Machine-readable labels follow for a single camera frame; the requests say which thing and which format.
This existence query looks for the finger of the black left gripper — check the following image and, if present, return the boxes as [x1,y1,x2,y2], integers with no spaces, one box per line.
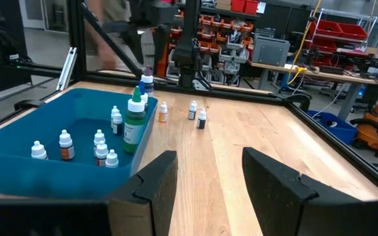
[122,28,144,66]
[151,25,173,65]

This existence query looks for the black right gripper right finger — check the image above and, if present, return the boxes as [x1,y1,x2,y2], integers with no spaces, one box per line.
[241,146,366,236]

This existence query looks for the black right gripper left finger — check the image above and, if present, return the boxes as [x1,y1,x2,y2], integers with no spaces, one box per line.
[106,149,179,236]

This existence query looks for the large purple colouring bottle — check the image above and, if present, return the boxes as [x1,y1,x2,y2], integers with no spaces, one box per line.
[140,64,155,98]

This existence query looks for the small green dropper bottle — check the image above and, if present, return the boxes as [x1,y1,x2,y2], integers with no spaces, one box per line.
[104,149,119,169]

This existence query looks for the small red dropper bottle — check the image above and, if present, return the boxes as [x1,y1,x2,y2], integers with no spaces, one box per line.
[95,140,110,167]

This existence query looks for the large green colouring bottle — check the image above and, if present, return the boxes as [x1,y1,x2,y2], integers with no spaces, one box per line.
[123,85,147,154]

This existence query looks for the small purple dropper bottle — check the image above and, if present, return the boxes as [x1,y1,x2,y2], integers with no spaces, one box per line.
[112,112,124,136]

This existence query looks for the small orange dropper bottle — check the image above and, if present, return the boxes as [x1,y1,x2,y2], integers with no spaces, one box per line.
[58,128,76,161]

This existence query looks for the person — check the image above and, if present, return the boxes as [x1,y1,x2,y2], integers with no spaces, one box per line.
[85,0,139,71]

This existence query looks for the parts shelf with bins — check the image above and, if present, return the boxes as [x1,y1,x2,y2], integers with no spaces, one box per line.
[156,6,259,87]

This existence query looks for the silver aluminium bar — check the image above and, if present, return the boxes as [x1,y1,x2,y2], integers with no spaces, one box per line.
[55,46,78,92]

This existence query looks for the red storage bins pair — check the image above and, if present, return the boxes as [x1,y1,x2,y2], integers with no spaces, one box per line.
[230,0,258,16]

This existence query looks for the blue floor crate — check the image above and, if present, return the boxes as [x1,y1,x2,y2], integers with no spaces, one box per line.
[306,109,360,146]

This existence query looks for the grey metal box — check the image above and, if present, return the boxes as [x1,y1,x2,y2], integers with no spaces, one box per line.
[251,35,291,67]

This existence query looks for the orange shop vacuum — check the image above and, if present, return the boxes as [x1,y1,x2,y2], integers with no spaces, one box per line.
[351,100,378,160]

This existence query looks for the blue plastic bin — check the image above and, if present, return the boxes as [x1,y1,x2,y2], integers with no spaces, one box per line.
[0,87,159,200]

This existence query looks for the wooden top workbench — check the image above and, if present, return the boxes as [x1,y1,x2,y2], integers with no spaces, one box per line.
[246,60,378,122]

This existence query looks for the black aluminium table frame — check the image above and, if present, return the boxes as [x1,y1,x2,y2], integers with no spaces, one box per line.
[0,0,378,197]

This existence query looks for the black frame corner bracket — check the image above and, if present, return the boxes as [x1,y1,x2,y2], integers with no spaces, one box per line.
[284,93,312,112]

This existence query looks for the yellow cable with plug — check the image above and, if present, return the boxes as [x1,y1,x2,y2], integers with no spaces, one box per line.
[286,0,323,86]

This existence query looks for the wire rack red bins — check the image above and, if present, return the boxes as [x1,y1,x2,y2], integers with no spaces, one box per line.
[308,7,378,68]

